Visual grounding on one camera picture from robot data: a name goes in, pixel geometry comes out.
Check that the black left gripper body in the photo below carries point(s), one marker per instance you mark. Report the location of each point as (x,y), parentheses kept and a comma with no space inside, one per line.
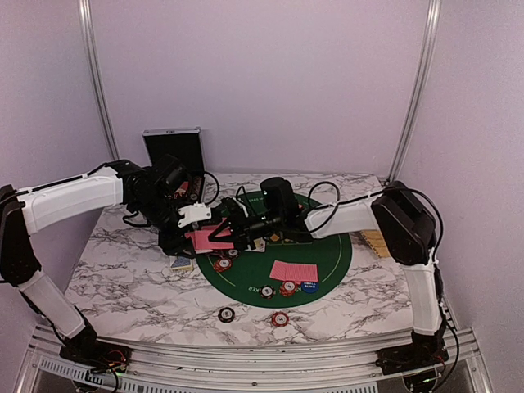
(169,242)

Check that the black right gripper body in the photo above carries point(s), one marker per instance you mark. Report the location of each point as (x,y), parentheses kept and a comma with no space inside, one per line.
(258,228)

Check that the face up community card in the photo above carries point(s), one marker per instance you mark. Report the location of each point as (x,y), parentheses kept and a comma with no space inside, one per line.
(259,245)

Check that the red playing card deck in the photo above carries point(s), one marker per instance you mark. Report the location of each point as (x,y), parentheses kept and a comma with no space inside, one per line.
(201,243)

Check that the red card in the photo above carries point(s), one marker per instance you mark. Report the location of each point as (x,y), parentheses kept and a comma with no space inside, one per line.
(304,273)
(283,271)

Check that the blue small blind button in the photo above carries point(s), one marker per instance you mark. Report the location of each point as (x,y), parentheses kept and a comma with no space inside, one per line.
(309,287)

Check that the black orange 100 chip stack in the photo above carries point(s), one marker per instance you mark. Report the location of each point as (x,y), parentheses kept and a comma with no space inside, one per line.
(226,315)

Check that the red beige 5 chip stack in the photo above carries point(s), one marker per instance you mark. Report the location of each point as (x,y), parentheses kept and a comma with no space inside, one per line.
(280,319)

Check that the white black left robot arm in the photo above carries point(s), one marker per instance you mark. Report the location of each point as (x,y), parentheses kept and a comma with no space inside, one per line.
(147,191)

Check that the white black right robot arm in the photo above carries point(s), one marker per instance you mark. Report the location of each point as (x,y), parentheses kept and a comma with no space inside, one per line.
(407,227)

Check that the blue gold card box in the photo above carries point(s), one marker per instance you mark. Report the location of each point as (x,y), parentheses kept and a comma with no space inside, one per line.
(181,264)

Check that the round green poker mat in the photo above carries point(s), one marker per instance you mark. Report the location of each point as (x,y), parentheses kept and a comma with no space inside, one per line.
(250,270)

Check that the aluminium poker chip case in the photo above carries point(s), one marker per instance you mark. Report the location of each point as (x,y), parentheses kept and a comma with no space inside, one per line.
(184,144)

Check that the woven bamboo tray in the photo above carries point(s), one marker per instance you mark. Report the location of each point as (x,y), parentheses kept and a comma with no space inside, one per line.
(376,243)

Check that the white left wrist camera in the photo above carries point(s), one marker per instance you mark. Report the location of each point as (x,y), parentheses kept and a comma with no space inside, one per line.
(193,213)

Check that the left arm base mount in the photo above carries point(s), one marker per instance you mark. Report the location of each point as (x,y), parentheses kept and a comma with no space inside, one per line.
(102,357)

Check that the front aluminium rail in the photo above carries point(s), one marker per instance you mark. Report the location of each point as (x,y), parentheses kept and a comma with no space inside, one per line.
(333,366)

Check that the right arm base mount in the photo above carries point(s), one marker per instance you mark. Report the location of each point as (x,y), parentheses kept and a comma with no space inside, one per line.
(409,357)

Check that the left aluminium frame post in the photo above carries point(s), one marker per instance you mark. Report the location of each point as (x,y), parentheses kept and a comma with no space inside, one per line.
(88,32)

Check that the aluminium frame post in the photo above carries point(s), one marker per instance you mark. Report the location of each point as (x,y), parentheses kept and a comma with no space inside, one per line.
(88,32)
(420,81)

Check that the right aluminium frame post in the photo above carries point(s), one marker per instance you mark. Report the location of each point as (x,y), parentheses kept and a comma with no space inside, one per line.
(420,81)

